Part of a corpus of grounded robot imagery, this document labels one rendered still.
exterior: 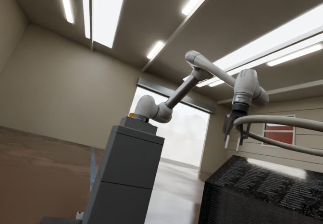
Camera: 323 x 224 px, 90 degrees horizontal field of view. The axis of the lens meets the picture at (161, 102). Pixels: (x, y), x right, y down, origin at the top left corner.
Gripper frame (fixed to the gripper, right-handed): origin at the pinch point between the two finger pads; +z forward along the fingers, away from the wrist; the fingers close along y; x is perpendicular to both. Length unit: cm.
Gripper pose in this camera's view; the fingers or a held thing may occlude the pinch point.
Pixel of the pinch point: (232, 143)
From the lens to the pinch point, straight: 89.0
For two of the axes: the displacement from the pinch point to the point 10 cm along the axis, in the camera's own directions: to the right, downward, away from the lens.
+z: -3.1, 9.2, -2.3
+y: 8.3, 1.4, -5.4
